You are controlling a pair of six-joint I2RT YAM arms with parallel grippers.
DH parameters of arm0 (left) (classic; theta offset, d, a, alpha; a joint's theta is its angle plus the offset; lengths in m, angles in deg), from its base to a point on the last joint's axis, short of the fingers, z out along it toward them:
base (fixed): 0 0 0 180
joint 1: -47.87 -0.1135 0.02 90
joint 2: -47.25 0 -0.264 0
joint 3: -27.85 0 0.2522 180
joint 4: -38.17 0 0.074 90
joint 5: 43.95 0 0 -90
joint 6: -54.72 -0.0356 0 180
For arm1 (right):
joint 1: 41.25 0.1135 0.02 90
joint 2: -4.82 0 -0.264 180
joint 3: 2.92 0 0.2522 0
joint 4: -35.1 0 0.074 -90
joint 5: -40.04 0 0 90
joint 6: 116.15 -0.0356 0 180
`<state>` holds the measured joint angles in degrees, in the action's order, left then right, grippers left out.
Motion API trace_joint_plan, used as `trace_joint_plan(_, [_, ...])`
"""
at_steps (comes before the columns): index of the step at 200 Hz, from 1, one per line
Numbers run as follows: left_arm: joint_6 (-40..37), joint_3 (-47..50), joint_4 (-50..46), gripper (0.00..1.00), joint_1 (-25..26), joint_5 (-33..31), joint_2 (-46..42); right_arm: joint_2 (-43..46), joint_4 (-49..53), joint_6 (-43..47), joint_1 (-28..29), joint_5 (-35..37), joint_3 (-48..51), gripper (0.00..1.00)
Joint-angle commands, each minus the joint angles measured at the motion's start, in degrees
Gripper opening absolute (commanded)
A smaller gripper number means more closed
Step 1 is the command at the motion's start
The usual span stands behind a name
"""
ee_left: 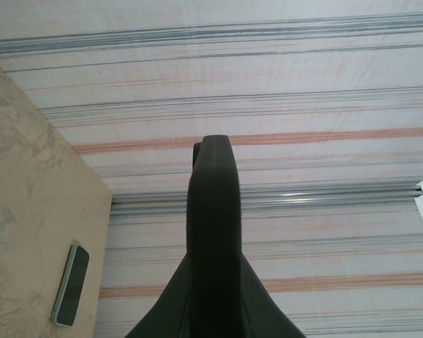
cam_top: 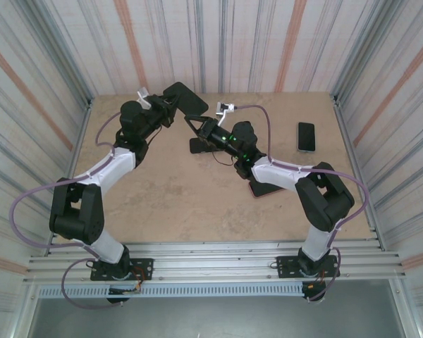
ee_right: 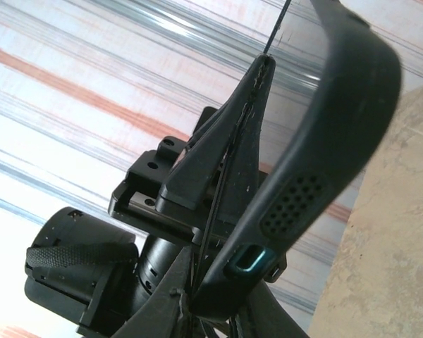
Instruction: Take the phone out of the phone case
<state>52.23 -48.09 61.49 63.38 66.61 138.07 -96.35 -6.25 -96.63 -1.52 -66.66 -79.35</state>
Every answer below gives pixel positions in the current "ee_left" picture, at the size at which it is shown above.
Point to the black phone case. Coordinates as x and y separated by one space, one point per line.
215 229

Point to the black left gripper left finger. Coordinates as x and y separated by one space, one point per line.
165 317

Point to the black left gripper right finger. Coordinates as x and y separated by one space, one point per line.
268 317

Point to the black screen smartphone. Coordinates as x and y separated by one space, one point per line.
74 285

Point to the light green phone case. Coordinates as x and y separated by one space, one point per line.
60 288

